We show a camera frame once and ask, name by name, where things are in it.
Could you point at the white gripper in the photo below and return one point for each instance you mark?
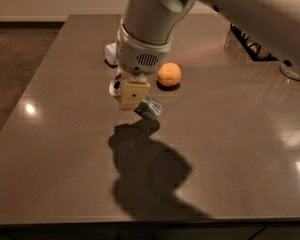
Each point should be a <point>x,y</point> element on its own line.
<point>140,56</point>

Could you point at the silver redbull can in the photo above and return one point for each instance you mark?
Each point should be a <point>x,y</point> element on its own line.
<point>148,109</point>

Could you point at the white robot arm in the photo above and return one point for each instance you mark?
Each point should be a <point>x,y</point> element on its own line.
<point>274,24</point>

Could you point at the orange fruit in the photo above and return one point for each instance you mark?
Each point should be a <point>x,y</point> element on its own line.
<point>169,75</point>

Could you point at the clear plastic water bottle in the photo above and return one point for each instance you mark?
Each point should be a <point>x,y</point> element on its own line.
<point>110,54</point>

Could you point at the black wire basket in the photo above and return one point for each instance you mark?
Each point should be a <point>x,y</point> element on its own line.
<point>253,49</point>

